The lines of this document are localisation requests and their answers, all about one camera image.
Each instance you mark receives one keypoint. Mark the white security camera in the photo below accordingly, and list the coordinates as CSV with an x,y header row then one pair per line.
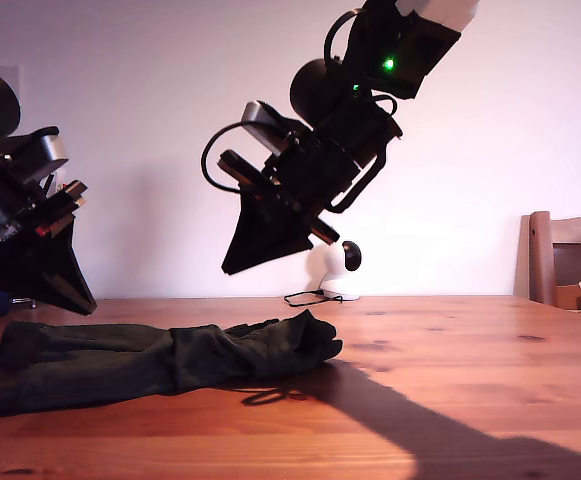
x,y
327,270

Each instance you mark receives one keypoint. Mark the wooden chair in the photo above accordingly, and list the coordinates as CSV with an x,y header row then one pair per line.
x,y
540,250

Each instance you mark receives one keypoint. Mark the olive green underwear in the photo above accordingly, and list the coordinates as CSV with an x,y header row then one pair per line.
x,y
120,360

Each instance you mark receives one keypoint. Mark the brown cardboard box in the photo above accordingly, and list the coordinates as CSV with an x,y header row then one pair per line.
x,y
565,296

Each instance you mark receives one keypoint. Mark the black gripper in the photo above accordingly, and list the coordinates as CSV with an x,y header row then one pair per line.
x,y
0,210
310,175

